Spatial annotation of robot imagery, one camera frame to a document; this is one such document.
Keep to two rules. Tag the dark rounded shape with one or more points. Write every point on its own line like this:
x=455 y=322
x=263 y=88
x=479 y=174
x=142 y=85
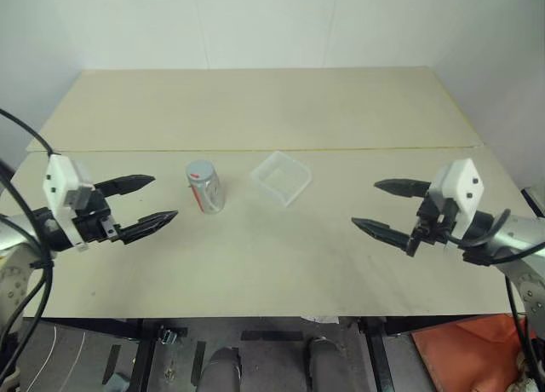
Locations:
x=223 y=370
x=323 y=364

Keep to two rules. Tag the orange cloth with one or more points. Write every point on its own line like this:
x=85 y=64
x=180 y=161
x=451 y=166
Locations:
x=464 y=349

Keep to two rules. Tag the white paper scrap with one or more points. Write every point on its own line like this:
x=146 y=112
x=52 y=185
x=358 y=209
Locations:
x=321 y=318

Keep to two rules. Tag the silver metal clamp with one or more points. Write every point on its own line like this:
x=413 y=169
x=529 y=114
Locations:
x=170 y=334

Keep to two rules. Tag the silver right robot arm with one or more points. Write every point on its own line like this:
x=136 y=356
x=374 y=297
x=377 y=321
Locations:
x=517 y=234

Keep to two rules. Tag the black metal table frame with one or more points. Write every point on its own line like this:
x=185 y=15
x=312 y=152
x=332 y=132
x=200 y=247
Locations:
x=142 y=358

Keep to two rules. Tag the black tape strip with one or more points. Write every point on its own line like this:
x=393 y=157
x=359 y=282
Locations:
x=271 y=335
x=111 y=364
x=199 y=362

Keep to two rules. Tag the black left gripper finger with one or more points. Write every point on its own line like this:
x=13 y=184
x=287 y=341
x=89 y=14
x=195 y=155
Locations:
x=149 y=225
x=127 y=184

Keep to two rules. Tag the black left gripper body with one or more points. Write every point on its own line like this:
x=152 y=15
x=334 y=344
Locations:
x=95 y=226

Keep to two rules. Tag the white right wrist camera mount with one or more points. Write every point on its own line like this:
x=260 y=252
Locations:
x=462 y=183

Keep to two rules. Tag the clear square plastic container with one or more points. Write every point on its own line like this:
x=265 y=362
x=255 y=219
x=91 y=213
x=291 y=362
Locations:
x=283 y=179

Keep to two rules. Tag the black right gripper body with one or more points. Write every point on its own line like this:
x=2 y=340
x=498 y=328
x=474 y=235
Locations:
x=434 y=228

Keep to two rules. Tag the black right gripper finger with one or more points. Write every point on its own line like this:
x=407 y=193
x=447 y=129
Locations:
x=383 y=231
x=402 y=186

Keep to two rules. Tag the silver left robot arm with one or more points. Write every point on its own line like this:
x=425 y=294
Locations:
x=17 y=230

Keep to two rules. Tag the silver soda can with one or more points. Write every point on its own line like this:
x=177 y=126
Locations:
x=206 y=187

